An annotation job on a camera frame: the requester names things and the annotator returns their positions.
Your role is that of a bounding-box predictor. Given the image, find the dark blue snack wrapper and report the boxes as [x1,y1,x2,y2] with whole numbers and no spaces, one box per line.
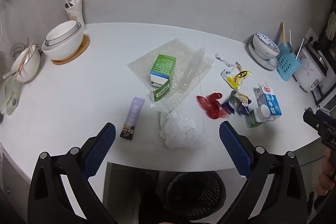
[221,91,252,116]

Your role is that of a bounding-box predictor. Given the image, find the blue patterned white bowl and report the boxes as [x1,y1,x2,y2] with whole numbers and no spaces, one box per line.
[252,32,281,60]

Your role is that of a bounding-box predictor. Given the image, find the white bowl with grey rim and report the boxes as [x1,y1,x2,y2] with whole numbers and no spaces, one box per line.
[45,20,82,46]

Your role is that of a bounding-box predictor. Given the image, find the clear plastic tube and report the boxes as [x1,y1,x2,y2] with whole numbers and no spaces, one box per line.
[181,48,206,90]

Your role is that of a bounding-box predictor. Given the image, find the black mesh waste basket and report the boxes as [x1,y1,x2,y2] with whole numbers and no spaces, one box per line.
[163,172,227,220]

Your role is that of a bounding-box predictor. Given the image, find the blue white milk carton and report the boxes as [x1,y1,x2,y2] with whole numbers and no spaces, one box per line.
[253,85,283,122]

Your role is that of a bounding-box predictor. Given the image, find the pale green plate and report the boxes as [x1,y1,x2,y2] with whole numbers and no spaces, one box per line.
[0,74,23,115]

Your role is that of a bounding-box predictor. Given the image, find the upright wooden chopsticks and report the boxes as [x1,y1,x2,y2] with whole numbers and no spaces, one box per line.
[280,22,287,46]

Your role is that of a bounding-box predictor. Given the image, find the white pill bottle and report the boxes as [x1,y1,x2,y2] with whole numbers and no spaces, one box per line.
[245,105,271,128]

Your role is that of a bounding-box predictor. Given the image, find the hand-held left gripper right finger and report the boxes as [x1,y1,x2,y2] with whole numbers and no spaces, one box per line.
[219,121,308,224]

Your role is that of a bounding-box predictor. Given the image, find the white bowl holding chopsticks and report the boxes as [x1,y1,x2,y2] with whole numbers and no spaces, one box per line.
[10,44,41,83]

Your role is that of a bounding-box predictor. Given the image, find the red mesh net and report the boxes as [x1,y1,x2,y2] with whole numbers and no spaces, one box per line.
[197,92,234,119]

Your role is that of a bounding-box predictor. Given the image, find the blue plastic utensil holder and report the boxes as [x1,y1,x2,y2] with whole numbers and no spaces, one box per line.
[276,42,303,81]

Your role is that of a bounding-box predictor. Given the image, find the pair of wooden chopsticks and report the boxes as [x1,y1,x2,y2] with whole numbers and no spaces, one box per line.
[14,38,36,80]

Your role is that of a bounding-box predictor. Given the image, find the green medicine box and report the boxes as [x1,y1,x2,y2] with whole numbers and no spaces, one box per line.
[149,54,177,102]

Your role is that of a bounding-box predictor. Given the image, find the purple snack sachet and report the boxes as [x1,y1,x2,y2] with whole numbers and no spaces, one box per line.
[120,97,146,140]

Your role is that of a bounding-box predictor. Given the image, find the large white bowl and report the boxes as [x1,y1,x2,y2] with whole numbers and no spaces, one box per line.
[42,23,84,61]

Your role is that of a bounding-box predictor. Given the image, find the wall socket with plug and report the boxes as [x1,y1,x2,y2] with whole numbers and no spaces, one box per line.
[306,28,319,44]

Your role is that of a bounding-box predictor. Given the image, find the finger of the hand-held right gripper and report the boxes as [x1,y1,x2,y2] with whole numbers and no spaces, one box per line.
[303,108,328,136]
[316,109,336,127]

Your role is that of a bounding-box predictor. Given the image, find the round wooden coaster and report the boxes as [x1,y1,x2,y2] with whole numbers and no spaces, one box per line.
[51,34,90,65]

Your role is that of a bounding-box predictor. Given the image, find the crumpled white tissue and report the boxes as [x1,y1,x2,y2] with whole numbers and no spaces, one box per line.
[159,110,209,150]

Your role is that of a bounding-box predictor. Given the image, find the black white appliance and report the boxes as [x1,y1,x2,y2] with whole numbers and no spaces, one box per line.
[311,77,336,110]

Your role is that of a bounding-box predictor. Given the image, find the clear bubble wrap sheet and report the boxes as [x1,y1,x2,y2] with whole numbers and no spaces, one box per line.
[127,39,215,111]

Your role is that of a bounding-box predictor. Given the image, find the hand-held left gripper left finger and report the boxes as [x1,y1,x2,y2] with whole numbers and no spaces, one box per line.
[28,122,116,224]

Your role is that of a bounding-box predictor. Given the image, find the person's right hand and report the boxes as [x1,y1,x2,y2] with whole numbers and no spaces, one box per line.
[315,148,336,198]

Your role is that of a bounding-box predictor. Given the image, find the white rice cooker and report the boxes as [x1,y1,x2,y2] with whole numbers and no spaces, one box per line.
[292,46,330,93]

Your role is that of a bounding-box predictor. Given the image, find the yellow white snack wrapper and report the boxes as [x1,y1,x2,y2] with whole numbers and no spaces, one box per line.
[222,61,252,90]

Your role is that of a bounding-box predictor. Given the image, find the torn white wrapper strip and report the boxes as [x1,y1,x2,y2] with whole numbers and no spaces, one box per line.
[215,54,234,67]

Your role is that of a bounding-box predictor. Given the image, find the white paper cup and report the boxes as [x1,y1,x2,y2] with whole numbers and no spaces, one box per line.
[65,0,86,28]

